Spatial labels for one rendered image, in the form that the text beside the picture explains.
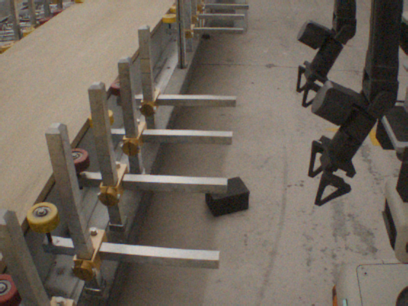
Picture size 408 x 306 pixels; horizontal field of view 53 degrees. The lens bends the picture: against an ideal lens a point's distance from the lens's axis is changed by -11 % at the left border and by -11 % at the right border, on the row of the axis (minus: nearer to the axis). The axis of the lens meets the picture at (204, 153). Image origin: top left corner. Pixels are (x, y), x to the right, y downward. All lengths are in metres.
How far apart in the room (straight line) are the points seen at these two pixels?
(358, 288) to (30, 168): 1.21
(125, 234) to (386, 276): 1.02
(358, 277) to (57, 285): 1.10
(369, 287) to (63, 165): 1.23
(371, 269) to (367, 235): 0.61
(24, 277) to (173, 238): 1.61
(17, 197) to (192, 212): 1.45
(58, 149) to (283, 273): 1.46
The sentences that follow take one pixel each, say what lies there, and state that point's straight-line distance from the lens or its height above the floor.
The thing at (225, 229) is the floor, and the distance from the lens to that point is 2.34.
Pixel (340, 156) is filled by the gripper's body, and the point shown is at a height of 1.09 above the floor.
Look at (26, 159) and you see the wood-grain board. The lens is 1.32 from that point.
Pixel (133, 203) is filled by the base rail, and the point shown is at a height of 0.70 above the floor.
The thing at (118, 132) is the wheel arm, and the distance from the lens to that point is 1.47.
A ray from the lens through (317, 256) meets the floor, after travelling 2.22.
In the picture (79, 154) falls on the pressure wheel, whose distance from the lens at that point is 1.27.
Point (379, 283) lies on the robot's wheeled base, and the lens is 1.77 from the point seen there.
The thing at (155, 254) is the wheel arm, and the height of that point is 0.82.
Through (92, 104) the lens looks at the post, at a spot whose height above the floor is 1.09.
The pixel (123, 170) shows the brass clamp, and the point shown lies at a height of 0.86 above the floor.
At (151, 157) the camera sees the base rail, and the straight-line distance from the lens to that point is 1.60.
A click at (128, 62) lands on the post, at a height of 1.10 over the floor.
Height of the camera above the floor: 1.54
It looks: 32 degrees down
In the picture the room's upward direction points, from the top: 2 degrees counter-clockwise
